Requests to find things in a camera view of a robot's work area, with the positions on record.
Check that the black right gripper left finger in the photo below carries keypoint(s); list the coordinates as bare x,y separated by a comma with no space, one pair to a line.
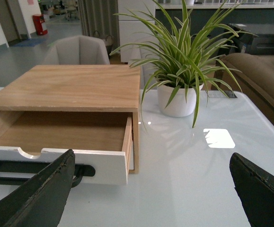
40,201

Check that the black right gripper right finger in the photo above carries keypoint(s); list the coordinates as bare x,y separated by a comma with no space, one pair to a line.
255,188

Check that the white top drawer black handle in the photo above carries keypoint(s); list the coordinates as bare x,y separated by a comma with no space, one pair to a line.
98,139

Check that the wooden drawer cabinet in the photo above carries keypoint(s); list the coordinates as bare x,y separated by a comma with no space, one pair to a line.
77,88

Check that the brown sofa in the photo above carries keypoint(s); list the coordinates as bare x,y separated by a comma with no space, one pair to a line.
255,78

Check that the grey armchair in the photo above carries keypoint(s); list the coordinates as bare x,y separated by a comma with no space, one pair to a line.
77,50

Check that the black printer box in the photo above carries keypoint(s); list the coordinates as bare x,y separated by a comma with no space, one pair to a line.
255,39

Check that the spider plant in white pot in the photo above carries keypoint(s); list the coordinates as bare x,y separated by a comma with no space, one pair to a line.
178,81

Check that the dark grey counter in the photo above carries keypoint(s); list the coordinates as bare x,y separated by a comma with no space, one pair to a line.
204,34

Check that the white cabinet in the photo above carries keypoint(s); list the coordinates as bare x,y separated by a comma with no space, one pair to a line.
131,30

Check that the woven basket with handles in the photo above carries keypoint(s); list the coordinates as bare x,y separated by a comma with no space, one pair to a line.
107,39

